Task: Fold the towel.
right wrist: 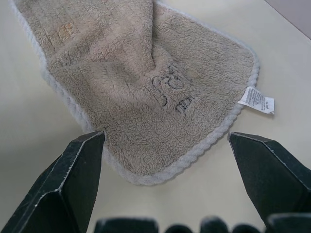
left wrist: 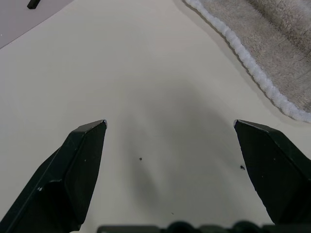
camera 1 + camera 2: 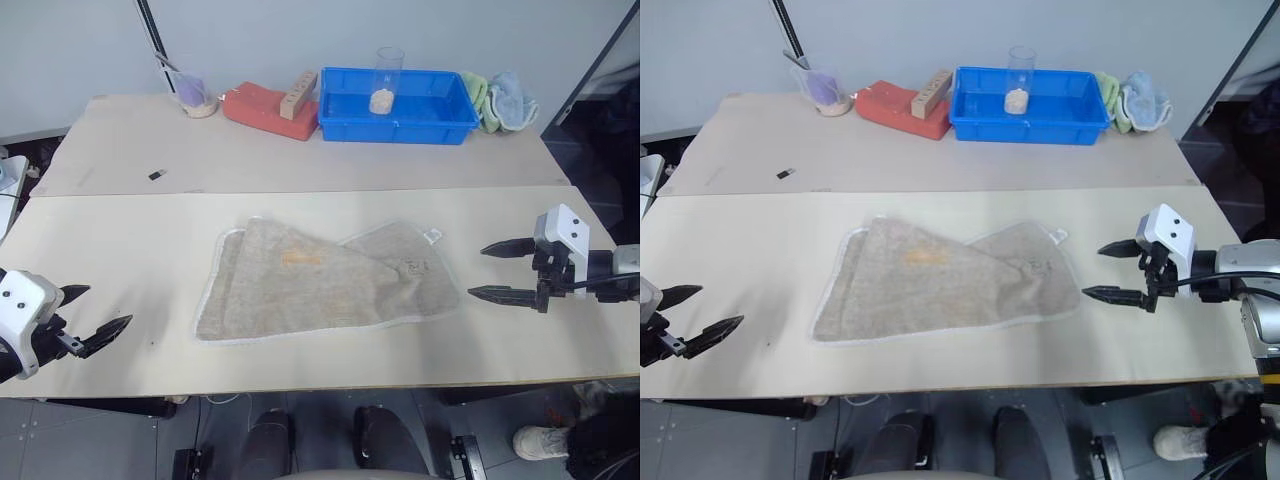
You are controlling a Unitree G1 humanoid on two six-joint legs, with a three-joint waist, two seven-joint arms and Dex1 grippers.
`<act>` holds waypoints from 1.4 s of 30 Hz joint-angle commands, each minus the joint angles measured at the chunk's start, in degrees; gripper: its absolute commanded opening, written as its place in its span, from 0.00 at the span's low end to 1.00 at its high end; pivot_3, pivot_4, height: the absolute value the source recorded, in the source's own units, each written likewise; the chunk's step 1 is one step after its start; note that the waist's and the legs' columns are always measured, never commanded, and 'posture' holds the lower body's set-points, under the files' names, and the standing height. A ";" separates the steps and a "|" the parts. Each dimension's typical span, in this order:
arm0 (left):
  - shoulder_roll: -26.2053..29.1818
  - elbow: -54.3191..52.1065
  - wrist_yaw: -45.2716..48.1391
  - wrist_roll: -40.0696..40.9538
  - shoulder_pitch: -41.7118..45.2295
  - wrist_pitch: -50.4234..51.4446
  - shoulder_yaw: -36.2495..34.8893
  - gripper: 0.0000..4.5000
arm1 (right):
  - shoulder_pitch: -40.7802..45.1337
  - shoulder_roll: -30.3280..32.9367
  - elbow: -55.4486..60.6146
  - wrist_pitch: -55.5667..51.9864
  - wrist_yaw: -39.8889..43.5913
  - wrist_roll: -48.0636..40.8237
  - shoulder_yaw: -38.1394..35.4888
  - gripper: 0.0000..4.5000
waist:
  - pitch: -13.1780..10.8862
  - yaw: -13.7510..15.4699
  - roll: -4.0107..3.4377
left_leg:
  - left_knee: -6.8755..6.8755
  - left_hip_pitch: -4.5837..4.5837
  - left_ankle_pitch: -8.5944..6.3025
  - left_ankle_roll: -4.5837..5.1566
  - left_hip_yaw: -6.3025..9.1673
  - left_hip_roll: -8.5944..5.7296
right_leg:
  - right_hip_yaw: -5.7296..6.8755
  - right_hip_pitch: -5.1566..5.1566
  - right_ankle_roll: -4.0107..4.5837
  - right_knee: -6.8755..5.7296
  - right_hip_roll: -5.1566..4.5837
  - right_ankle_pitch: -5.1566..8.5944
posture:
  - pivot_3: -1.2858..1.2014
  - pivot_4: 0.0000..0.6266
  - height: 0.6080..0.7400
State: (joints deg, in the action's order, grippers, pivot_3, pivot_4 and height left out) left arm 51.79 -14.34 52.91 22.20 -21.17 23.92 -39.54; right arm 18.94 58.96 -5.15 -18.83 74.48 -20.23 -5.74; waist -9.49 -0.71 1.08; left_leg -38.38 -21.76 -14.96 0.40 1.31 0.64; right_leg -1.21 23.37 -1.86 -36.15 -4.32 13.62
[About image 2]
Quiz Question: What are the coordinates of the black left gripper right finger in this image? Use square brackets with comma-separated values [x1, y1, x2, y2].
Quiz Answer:
[233, 119, 311, 226]

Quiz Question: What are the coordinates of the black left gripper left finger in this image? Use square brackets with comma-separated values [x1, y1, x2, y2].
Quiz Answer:
[0, 119, 108, 233]

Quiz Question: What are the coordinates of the beige fluffy towel white trim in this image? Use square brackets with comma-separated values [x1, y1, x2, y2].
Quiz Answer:
[181, 0, 311, 123]

